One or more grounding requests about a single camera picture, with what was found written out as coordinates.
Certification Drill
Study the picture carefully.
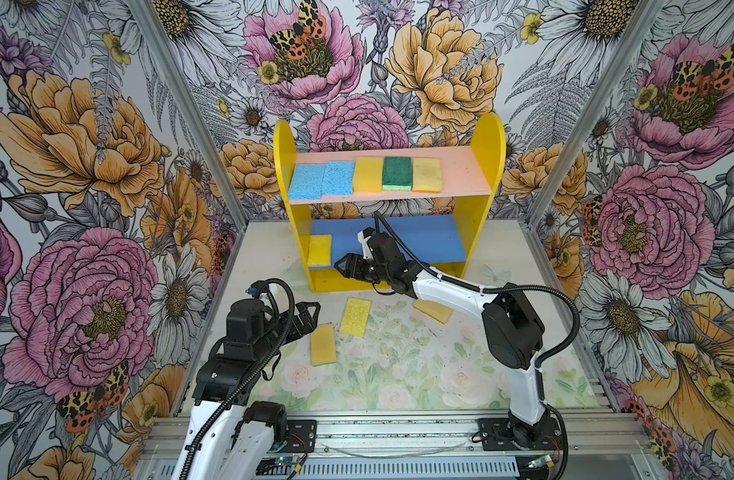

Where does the floral table mat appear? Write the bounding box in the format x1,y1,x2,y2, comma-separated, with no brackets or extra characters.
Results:
180,287,575,415

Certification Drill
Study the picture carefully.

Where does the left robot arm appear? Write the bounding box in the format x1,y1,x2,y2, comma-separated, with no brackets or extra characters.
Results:
172,298,321,479

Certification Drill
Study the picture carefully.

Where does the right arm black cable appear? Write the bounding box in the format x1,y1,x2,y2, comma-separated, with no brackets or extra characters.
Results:
372,211,581,480

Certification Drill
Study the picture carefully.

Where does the pale yellow textured sponge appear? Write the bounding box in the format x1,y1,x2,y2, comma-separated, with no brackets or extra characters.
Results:
340,297,372,338

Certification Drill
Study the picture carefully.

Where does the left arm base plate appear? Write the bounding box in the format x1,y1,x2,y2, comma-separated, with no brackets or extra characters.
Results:
271,418,318,454

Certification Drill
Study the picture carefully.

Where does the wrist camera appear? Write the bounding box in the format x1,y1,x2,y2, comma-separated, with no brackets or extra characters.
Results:
247,280,285,302
357,227,375,261

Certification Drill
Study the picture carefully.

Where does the thick yellow sponge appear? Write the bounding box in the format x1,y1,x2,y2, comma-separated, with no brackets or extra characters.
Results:
352,157,384,194

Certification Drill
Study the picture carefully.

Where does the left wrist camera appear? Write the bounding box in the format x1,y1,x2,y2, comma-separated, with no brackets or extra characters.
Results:
247,280,285,302

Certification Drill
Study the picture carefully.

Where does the bright yellow small sponge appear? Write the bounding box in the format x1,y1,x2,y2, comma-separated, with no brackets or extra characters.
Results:
307,234,332,268

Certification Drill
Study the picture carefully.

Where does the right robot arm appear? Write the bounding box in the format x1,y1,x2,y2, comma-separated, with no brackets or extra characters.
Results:
334,227,550,448

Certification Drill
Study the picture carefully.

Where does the orange-yellow sponge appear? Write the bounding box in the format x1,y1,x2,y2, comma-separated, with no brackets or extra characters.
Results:
412,157,443,193
413,300,453,325
310,323,337,367

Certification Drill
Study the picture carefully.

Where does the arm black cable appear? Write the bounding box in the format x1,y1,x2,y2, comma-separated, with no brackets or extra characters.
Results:
372,211,581,480
177,277,297,480

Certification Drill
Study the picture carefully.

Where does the green sponge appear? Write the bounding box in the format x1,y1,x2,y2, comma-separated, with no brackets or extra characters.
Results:
382,156,413,191

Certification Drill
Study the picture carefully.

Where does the aluminium front rail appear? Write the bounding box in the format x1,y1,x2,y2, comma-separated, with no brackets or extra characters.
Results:
132,411,656,480

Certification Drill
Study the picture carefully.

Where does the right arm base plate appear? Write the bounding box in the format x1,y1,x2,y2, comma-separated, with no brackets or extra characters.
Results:
472,415,564,451

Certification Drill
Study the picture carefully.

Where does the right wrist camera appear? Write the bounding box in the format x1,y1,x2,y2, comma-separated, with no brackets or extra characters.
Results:
357,227,375,261

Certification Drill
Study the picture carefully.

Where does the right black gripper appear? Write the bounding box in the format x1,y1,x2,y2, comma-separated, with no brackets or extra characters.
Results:
333,251,391,284

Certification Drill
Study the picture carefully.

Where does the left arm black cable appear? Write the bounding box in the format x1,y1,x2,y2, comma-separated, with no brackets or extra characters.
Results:
177,277,297,480

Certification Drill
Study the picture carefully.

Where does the yellow shelf with coloured boards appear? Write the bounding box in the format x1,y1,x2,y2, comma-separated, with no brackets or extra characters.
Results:
273,113,506,277

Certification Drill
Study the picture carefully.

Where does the blue sponge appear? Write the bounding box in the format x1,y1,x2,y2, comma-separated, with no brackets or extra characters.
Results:
321,161,355,196
288,164,326,201

